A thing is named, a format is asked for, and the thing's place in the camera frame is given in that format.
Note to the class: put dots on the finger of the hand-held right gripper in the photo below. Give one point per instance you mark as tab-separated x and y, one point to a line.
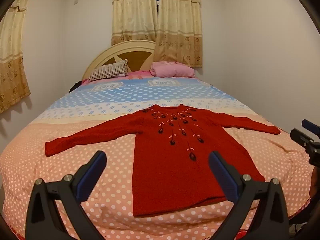
300	136
310	125

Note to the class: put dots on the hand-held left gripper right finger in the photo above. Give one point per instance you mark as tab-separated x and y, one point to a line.
223	177

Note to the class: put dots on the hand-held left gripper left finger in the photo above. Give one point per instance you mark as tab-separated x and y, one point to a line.
91	177

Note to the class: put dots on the red embroidered knit sweater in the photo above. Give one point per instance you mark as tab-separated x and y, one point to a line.
162	175

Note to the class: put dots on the polka dot bed cover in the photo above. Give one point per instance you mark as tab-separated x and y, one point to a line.
75	100

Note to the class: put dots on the dark cloth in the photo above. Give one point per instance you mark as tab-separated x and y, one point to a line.
75	86

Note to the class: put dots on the striped pillow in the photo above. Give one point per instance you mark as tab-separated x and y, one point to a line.
107	71

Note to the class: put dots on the pink pillow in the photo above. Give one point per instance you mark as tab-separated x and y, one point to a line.
175	70

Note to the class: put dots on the cream wooden headboard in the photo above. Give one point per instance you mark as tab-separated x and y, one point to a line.
135	57

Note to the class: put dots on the beige patterned curtain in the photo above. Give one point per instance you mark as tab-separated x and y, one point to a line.
11	67
180	30
135	15

